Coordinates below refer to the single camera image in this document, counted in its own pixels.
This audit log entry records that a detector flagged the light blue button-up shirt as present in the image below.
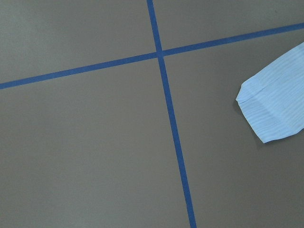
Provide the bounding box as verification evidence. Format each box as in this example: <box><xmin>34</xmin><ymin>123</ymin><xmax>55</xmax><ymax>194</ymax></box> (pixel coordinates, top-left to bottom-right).
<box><xmin>236</xmin><ymin>44</ymin><xmax>304</xmax><ymax>143</ymax></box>

